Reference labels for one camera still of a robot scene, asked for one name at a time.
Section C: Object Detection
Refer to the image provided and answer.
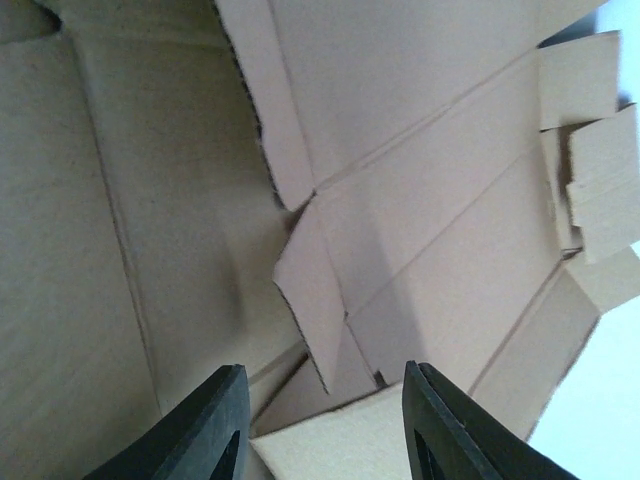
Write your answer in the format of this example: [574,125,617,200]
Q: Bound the brown cardboard box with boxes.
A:
[1,1,639,479]

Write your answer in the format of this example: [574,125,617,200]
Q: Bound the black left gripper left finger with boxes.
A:
[86,364,249,480]

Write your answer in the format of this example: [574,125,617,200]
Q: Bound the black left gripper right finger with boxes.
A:
[402,361,575,480]

